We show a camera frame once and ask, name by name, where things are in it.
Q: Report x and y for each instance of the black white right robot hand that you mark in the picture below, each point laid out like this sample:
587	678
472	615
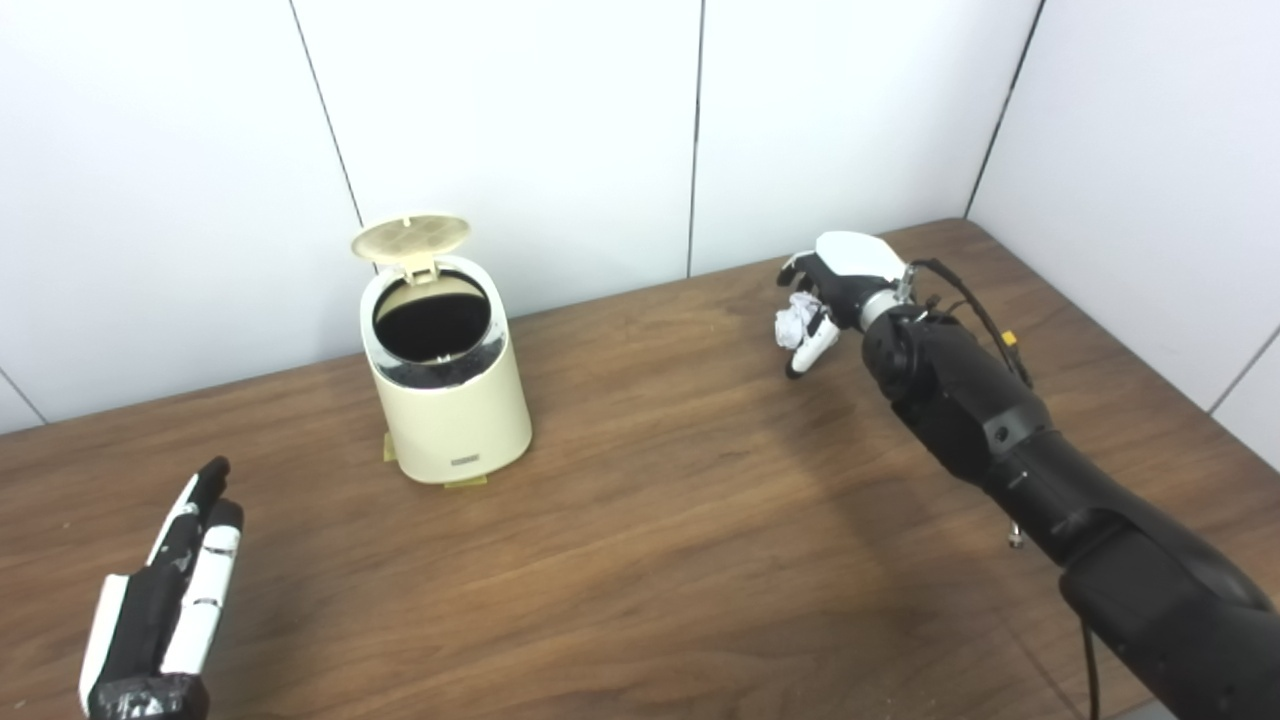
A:
855	265

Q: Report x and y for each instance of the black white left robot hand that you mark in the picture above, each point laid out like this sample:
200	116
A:
150	620

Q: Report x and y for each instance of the white paper ball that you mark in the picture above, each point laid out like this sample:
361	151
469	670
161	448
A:
795	322

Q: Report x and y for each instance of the round cream bin lid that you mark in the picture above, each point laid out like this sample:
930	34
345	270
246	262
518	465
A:
410	238

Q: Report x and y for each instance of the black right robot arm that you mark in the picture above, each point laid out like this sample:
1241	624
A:
1000	430

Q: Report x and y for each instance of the cream-colored bin body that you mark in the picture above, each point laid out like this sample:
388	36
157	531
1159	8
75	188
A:
450	420

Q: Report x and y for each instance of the yellow tape piece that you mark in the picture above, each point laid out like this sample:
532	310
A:
390	448
466	482

